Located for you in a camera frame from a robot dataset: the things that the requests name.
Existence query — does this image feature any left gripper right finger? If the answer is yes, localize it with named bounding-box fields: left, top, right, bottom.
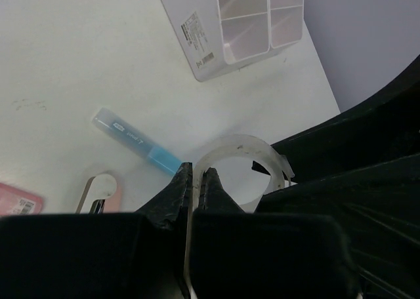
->
left=192, top=168, right=358, bottom=298

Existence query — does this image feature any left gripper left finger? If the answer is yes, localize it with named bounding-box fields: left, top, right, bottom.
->
left=1, top=163, right=192, bottom=298

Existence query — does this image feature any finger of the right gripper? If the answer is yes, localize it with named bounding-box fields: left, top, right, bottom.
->
left=257, top=60, right=419, bottom=298

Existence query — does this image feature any blue highlighter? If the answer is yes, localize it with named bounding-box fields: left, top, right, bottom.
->
left=92, top=108, right=182, bottom=176

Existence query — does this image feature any pink correction tape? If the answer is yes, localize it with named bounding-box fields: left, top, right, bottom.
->
left=1, top=184, right=43, bottom=216

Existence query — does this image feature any pink stapler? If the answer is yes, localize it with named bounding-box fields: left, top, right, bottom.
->
left=75, top=171, right=123, bottom=214

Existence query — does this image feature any left white organizer box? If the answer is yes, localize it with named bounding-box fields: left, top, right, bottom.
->
left=159, top=0, right=273, bottom=83

